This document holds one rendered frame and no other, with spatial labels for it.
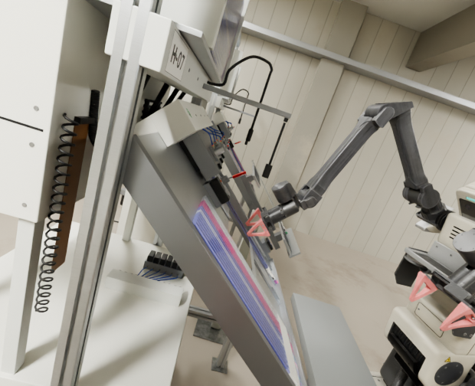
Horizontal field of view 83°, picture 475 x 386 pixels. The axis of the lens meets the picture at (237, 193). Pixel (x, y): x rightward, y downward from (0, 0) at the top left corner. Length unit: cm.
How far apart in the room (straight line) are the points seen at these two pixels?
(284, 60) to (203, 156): 325
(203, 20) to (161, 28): 16
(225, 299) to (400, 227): 425
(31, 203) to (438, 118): 447
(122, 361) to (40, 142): 57
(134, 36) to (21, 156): 28
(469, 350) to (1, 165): 135
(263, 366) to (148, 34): 65
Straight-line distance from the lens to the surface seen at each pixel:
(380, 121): 103
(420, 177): 121
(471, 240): 80
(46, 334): 93
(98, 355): 87
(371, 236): 456
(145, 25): 44
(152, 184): 48
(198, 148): 78
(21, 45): 56
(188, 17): 59
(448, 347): 123
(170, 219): 50
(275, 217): 99
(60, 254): 73
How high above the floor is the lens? 129
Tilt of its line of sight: 15 degrees down
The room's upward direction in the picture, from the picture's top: 19 degrees clockwise
